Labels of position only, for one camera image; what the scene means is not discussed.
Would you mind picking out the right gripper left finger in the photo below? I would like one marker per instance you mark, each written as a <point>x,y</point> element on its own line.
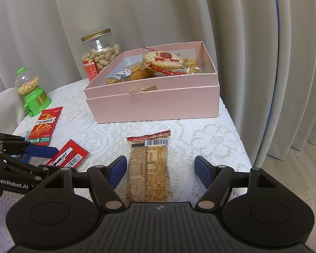
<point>103,181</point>

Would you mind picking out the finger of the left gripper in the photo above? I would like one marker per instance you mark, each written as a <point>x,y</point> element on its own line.
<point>39,151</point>

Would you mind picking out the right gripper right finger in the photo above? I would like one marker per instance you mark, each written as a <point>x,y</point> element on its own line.
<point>216,180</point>

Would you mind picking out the blue snack package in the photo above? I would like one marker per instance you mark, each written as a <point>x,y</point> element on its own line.
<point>35,159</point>

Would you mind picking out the red snack stick packet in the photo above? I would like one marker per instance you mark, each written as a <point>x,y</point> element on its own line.
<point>42,131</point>

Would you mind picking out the small red wafer packet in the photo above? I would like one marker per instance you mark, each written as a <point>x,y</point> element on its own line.
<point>70,155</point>

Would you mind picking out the brown cracker packet red edge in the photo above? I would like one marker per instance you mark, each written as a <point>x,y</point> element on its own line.
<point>148,179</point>

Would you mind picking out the cartoon bread packet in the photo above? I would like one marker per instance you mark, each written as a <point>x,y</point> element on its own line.
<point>130,73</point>

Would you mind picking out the round rice cracker packet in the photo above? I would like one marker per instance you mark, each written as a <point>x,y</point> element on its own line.
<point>167,63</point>

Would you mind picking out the beige sofa cushion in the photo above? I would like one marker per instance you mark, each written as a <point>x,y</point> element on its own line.
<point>11,110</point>

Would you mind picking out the green candy dispenser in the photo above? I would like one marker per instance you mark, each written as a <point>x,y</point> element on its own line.
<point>35,98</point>

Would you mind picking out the pink gift box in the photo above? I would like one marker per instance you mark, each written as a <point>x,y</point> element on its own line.
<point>162,98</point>

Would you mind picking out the glass peanut jar gold lid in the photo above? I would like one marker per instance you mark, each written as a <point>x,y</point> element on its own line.
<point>99,50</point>

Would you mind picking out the beige curtain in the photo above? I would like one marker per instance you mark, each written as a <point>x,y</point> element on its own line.
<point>264,51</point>

